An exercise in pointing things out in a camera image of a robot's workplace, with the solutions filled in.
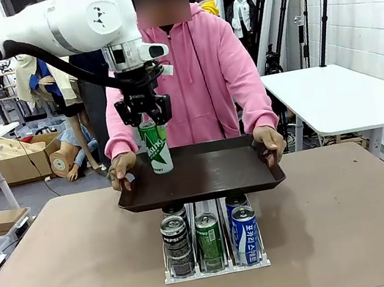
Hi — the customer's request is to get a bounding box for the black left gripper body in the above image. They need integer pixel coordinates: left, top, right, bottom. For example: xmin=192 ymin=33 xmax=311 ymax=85
xmin=114 ymin=64 xmax=164 ymax=119

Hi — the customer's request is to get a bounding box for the green Chilsung cider can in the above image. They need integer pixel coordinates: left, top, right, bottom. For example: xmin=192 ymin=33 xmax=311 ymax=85
xmin=192 ymin=210 xmax=227 ymax=275
xmin=137 ymin=117 xmax=175 ymax=177

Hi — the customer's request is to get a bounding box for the dark brown serving tray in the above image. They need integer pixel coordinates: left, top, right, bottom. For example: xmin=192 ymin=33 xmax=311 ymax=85
xmin=110 ymin=128 xmax=289 ymax=216

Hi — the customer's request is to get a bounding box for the black Pepsi can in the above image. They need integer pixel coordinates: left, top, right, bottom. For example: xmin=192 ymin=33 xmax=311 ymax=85
xmin=161 ymin=204 xmax=190 ymax=233
xmin=158 ymin=214 xmax=196 ymax=280

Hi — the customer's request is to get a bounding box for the person's right forearm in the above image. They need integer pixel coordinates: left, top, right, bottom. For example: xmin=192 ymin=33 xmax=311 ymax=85
xmin=96 ymin=97 xmax=143 ymax=162

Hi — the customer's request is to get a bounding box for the person's left forearm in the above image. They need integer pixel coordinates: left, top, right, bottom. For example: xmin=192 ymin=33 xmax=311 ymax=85
xmin=231 ymin=73 xmax=281 ymax=135

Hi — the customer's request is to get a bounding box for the person in pink hoodie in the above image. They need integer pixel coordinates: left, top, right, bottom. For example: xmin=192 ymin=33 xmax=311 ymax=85
xmin=78 ymin=0 xmax=290 ymax=196

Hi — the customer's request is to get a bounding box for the person's right hand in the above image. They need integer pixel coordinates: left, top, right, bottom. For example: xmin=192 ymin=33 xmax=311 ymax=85
xmin=106 ymin=150 xmax=142 ymax=194

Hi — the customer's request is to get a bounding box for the person's left hand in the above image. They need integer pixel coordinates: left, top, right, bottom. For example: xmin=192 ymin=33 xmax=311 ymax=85
xmin=251 ymin=122 xmax=290 ymax=171

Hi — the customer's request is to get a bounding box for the mannequin navy top cream jacket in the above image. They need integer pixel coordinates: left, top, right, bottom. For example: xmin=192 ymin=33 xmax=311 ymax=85
xmin=46 ymin=50 xmax=119 ymax=176

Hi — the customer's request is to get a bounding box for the mannequin torso blue sleeve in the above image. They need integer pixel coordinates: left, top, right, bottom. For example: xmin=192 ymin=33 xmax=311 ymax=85
xmin=44 ymin=122 xmax=104 ymax=185

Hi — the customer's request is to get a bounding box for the mannequin blue shirt black hat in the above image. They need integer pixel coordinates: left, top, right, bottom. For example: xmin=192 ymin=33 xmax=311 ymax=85
xmin=11 ymin=49 xmax=60 ymax=119

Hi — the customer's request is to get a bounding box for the blue Pocari Sweat can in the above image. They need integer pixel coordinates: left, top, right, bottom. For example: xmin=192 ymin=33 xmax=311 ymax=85
xmin=223 ymin=193 xmax=251 ymax=220
xmin=228 ymin=204 xmax=265 ymax=268

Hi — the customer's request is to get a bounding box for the mannequin white and black jacket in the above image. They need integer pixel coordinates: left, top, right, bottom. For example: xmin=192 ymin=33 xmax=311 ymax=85
xmin=222 ymin=0 xmax=265 ymax=59

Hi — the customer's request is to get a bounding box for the large open cardboard box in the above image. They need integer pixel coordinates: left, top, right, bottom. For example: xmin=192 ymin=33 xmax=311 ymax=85
xmin=0 ymin=127 xmax=69 ymax=187

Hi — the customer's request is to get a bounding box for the white can dispenser rack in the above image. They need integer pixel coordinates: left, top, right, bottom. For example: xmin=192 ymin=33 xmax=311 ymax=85
xmin=152 ymin=190 xmax=273 ymax=286

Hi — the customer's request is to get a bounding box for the black leaning poles bundle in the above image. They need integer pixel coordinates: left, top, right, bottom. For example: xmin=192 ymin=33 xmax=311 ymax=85
xmin=251 ymin=0 xmax=317 ymax=75

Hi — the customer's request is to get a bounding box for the clear bin under cardboard box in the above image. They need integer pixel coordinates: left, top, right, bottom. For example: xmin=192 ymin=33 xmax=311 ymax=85
xmin=0 ymin=205 xmax=38 ymax=246

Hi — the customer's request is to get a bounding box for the small flat cardboard box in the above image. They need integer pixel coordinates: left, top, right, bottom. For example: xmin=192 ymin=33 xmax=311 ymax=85
xmin=0 ymin=206 xmax=32 ymax=234

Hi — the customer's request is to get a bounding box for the large white side table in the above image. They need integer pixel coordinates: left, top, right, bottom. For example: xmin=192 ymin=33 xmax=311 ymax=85
xmin=260 ymin=54 xmax=384 ymax=177

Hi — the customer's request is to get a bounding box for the black light stand pole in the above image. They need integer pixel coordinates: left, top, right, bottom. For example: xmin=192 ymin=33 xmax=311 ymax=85
xmin=307 ymin=0 xmax=344 ymax=68

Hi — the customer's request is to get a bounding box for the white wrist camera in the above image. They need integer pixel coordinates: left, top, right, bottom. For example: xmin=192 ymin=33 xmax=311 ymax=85
xmin=136 ymin=39 xmax=171 ymax=64

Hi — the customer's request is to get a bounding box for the black robot cable hose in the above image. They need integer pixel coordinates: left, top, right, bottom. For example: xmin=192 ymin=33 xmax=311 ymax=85
xmin=0 ymin=17 xmax=153 ymax=113

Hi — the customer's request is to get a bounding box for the black camera tripod head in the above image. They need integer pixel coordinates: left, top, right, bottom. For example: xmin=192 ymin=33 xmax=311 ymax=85
xmin=259 ymin=42 xmax=285 ymax=76

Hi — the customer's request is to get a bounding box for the white coiled floor cable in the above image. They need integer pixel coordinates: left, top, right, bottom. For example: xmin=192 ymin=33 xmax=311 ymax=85
xmin=281 ymin=128 xmax=298 ymax=149

